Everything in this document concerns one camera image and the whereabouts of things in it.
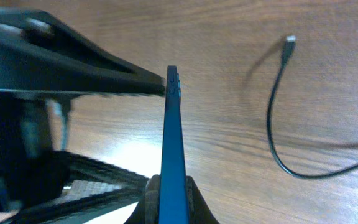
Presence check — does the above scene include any black USB charging cable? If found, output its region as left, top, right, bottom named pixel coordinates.
left=265, top=35, right=358, bottom=180

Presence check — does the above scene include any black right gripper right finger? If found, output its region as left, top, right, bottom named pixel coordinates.
left=186, top=176, right=219, bottom=224

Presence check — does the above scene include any blue smartphone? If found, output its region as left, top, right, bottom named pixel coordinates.
left=158, top=65, right=190, bottom=224

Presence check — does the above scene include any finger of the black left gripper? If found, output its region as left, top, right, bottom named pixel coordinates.
left=0, top=7, right=165, bottom=96

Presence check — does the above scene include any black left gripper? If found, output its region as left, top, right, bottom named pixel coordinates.
left=0, top=94, right=149, bottom=223

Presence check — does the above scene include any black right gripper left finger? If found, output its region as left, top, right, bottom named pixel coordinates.
left=125, top=175, right=160, bottom=224

